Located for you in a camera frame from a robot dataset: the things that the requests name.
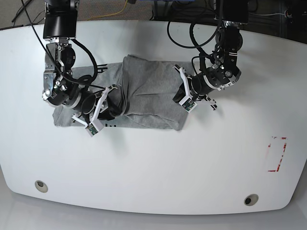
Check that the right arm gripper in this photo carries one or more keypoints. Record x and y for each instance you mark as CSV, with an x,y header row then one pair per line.
x,y
105,104

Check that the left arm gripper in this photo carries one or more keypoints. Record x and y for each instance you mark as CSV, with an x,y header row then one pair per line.
x,y
194,87

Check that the grey t-shirt with black lettering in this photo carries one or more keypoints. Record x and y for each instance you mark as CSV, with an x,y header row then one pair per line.
x,y
145,92

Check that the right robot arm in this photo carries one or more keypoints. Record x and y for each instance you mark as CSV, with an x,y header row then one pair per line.
x,y
69,66

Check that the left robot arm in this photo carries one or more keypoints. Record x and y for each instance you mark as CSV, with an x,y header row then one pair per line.
x,y
218,56

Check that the red tape rectangle marking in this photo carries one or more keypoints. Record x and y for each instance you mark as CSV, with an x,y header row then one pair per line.
x,y
275,152

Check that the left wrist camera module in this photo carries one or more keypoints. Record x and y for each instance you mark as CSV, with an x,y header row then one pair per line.
x,y
188,104

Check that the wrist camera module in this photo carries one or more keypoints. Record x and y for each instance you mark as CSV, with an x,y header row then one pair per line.
x,y
94,127
188,104

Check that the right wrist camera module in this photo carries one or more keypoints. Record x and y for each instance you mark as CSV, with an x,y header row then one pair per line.
x,y
94,127

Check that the left table cable grommet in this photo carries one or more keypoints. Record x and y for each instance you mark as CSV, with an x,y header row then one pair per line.
x,y
41,186

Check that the table cable grommet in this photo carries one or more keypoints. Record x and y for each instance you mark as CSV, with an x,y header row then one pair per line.
x,y
41,186
251,200

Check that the right table cable grommet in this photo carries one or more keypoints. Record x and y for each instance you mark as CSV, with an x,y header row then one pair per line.
x,y
251,200

